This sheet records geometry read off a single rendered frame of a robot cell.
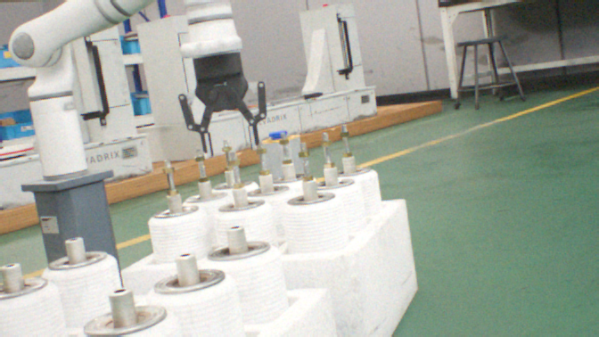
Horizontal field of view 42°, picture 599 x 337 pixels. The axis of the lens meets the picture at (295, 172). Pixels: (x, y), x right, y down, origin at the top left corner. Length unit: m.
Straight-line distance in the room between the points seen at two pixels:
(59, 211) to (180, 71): 2.36
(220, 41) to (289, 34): 6.63
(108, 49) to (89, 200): 2.06
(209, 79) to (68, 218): 0.60
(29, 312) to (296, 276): 0.41
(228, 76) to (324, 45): 3.76
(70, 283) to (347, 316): 0.40
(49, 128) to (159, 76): 2.44
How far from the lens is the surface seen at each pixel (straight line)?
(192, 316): 0.80
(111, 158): 3.61
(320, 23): 5.03
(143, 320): 0.74
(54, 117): 1.73
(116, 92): 3.73
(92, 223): 1.74
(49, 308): 0.96
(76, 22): 1.66
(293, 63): 7.79
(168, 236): 1.28
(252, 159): 4.08
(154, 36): 4.13
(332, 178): 1.32
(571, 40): 6.32
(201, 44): 1.18
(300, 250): 1.19
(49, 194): 1.73
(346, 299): 1.16
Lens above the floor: 0.45
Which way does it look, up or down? 7 degrees down
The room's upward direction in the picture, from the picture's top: 9 degrees counter-clockwise
